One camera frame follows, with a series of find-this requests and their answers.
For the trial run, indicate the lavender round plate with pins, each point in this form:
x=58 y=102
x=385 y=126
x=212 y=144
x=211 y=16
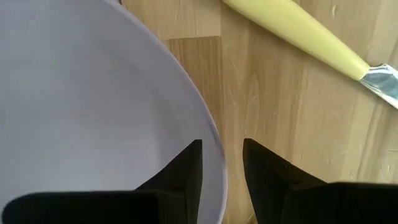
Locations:
x=93 y=93

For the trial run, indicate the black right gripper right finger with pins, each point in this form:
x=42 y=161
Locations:
x=295 y=202

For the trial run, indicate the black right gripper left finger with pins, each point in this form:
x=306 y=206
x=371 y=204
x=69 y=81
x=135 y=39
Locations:
x=124 y=208

